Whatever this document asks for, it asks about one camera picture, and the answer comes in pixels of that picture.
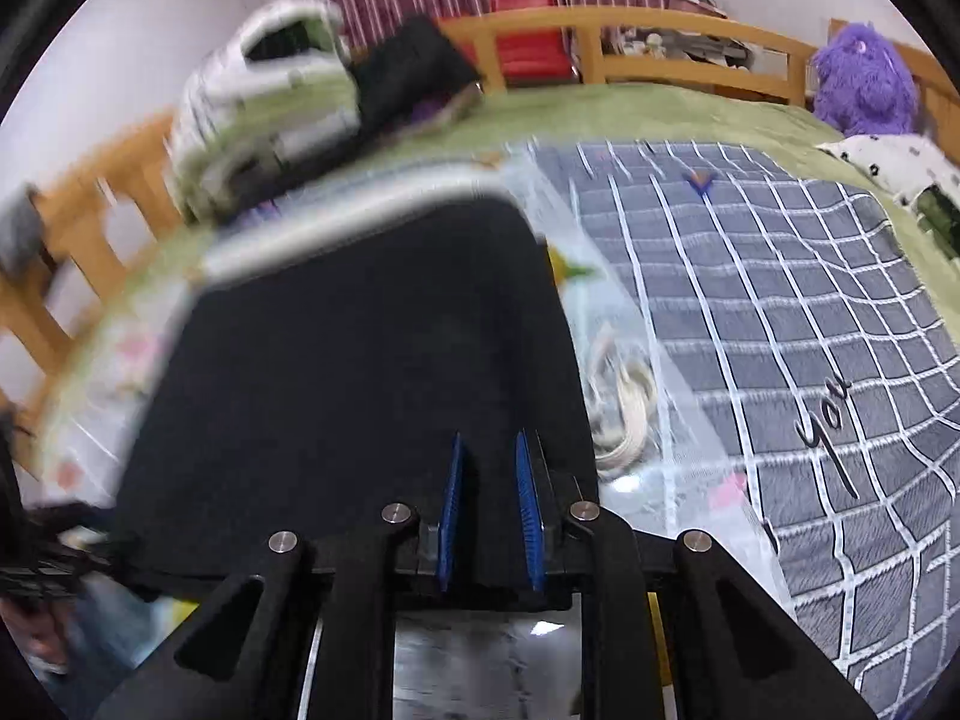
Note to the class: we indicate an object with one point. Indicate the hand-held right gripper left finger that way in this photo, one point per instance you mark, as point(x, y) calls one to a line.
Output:
point(451, 517)

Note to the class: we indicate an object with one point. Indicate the wooden bed frame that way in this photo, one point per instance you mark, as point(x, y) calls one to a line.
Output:
point(750, 34)

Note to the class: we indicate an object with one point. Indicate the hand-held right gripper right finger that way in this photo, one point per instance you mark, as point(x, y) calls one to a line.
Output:
point(529, 517)

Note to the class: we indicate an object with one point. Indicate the cluttered desk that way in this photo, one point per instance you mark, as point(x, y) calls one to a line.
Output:
point(697, 49)

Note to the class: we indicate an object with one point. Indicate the white strawberry print pillow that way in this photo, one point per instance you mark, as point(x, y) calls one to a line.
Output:
point(885, 161)

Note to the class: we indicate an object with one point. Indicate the black pants with white stripe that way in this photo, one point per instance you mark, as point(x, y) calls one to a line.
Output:
point(360, 360)

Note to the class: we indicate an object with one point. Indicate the black jacket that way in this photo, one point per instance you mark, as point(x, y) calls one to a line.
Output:
point(412, 67)

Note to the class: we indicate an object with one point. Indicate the purple plush toy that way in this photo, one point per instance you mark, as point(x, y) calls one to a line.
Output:
point(862, 82)

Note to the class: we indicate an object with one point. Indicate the grey checked blanket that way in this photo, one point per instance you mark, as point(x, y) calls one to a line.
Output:
point(787, 300)

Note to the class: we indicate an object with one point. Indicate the red chair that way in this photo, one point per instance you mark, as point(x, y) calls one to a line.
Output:
point(532, 41)

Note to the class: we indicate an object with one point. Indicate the folded white strawberry print quilt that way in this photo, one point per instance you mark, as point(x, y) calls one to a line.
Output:
point(262, 97)

